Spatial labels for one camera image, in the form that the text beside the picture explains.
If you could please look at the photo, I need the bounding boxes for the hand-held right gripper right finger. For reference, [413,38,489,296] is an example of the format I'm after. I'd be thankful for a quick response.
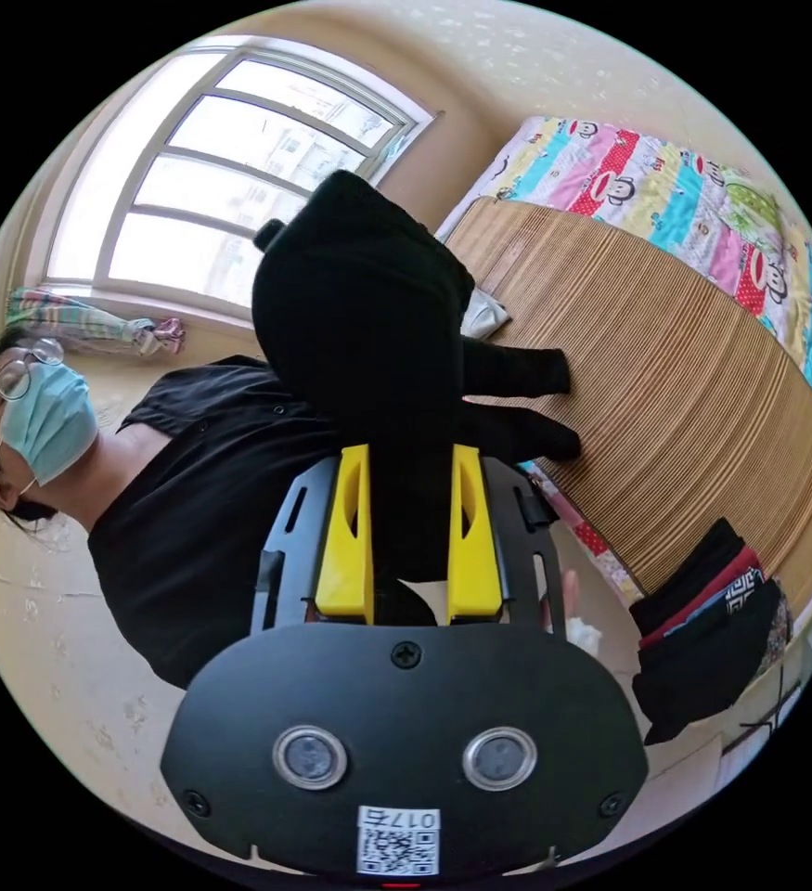
[446,443,504,625]

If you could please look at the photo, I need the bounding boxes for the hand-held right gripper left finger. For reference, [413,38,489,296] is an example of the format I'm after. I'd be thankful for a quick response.
[313,445,379,626]

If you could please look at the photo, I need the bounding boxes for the black pants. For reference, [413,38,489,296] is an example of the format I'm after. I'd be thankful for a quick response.
[251,169,582,627]

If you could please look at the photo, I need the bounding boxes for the person's right hand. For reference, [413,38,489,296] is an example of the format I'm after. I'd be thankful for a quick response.
[558,568,583,629]

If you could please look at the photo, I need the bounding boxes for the person's body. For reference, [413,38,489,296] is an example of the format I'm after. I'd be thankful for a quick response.
[0,327,351,691]

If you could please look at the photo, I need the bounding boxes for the pile of clothes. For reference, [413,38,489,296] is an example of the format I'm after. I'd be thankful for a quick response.
[627,516,796,747]

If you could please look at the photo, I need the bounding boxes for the bed with woven mat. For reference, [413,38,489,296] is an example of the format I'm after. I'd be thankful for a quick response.
[438,114,812,631]

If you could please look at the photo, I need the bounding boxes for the striped colourful curtain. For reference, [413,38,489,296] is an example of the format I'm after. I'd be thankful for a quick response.
[5,286,188,360]

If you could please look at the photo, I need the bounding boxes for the window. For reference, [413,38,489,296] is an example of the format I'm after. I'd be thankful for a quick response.
[26,45,443,323]

